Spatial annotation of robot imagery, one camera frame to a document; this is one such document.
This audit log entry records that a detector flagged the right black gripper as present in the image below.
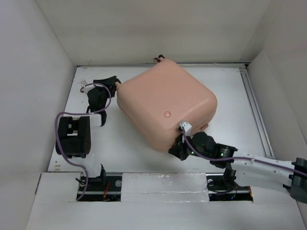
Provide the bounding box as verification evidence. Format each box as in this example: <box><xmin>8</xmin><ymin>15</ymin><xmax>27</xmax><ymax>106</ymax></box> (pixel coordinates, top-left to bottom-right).
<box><xmin>168</xmin><ymin>131</ymin><xmax>211</xmax><ymax>159</ymax></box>

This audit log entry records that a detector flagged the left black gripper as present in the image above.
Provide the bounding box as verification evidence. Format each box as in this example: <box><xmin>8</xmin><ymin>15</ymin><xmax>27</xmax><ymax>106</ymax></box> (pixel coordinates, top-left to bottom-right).
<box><xmin>94</xmin><ymin>77</ymin><xmax>117</xmax><ymax>110</ymax></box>

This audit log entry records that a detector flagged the pink hard-shell suitcase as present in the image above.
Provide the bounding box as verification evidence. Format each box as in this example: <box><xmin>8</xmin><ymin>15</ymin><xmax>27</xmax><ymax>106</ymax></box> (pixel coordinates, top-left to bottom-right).
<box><xmin>116</xmin><ymin>55</ymin><xmax>217</xmax><ymax>152</ymax></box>

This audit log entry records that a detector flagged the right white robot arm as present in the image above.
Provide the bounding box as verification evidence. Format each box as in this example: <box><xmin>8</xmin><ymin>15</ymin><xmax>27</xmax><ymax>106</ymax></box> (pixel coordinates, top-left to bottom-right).
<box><xmin>168</xmin><ymin>132</ymin><xmax>307</xmax><ymax>203</ymax></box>

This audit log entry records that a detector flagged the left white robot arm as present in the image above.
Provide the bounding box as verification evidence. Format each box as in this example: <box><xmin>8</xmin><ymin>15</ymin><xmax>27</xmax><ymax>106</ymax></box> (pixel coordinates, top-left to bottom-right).
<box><xmin>54</xmin><ymin>76</ymin><xmax>121</xmax><ymax>178</ymax></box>

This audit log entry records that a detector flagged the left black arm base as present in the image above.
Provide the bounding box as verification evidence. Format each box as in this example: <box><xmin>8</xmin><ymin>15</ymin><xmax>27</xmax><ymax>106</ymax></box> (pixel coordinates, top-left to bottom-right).
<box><xmin>76</xmin><ymin>165</ymin><xmax>123</xmax><ymax>202</ymax></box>

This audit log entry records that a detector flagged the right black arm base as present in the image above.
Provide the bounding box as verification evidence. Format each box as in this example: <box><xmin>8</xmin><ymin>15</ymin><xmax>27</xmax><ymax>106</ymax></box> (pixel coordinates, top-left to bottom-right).
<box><xmin>206</xmin><ymin>169</ymin><xmax>253</xmax><ymax>202</ymax></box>

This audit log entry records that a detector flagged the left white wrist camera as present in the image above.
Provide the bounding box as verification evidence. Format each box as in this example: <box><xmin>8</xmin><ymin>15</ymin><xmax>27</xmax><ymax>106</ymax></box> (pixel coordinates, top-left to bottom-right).
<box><xmin>80</xmin><ymin>80</ymin><xmax>90</xmax><ymax>94</ymax></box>

